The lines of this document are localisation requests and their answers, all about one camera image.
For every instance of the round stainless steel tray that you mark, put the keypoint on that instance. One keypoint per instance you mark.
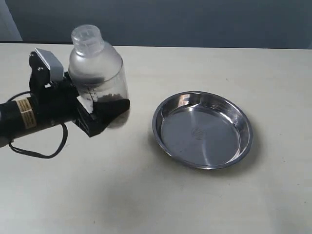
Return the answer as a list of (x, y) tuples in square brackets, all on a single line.
[(202, 130)]

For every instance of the clear plastic shaker bottle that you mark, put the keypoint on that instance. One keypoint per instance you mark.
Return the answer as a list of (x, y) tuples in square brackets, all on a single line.
[(96, 68)]

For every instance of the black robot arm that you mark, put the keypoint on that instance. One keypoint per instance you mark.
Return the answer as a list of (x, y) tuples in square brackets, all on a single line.
[(17, 119)]

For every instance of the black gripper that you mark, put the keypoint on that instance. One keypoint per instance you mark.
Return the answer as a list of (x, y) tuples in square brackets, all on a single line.
[(57, 103)]

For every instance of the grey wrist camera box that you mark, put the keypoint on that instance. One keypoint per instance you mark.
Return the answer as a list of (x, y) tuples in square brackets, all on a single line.
[(52, 63)]

